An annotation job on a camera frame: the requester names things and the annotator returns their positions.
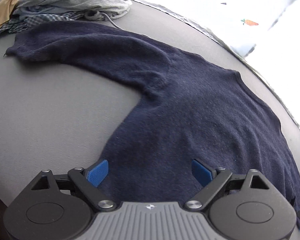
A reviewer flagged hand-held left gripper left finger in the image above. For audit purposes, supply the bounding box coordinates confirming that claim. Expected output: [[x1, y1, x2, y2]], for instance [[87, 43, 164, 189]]
[[30, 159, 117, 210]]

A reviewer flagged navy blue knit sweater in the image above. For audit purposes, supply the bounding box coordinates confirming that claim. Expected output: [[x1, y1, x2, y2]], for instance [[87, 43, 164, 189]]
[[5, 20, 300, 230]]

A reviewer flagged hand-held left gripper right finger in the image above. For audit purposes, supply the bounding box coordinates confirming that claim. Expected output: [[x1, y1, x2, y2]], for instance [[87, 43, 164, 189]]
[[186, 159, 270, 210]]

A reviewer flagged blue plaid shirt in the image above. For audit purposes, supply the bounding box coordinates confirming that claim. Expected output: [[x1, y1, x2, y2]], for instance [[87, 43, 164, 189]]
[[0, 11, 87, 36]]

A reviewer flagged tan cloth garment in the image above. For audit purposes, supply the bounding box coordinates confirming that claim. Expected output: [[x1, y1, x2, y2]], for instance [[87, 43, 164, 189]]
[[0, 0, 73, 32]]

